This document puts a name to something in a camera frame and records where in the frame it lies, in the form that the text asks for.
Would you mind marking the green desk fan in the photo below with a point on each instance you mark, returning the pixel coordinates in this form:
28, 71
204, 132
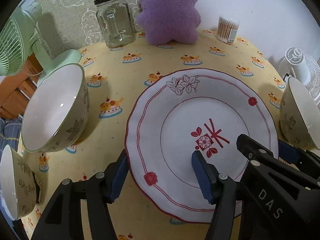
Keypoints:
21, 37

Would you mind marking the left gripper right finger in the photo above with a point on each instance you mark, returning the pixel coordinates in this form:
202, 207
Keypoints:
222, 191

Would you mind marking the yellow cartoon tablecloth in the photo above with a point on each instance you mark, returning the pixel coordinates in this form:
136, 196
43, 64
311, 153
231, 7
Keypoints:
115, 80

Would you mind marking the white standing fan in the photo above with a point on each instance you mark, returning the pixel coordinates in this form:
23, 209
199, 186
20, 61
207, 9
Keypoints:
303, 67

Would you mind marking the red-pattern white plate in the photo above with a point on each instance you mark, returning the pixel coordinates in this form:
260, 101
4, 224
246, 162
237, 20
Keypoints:
192, 110

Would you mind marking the purple plush toy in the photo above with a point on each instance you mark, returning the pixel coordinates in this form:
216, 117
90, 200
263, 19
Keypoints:
167, 20

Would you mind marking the green patterned wall cloth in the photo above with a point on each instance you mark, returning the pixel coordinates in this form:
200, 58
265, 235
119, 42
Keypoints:
71, 24

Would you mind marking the cotton swab container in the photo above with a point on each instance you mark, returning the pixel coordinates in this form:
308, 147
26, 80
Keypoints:
227, 29

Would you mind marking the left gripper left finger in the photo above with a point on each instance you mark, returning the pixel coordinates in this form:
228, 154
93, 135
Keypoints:
61, 219

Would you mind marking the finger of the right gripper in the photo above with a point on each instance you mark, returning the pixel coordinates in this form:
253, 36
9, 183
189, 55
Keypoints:
306, 161
259, 156

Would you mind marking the medium leaf-pattern bowl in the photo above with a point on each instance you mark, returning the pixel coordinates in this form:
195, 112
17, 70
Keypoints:
57, 113

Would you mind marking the grey plaid blanket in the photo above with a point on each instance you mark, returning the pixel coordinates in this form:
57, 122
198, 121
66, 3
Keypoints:
10, 133

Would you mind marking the small leaf-pattern bowl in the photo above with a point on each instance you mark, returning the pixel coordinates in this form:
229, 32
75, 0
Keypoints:
20, 187

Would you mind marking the large green-floral bowl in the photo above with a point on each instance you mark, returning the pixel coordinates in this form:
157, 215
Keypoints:
299, 116

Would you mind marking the glass jar black lid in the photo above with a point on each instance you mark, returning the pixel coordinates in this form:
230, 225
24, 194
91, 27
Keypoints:
115, 22

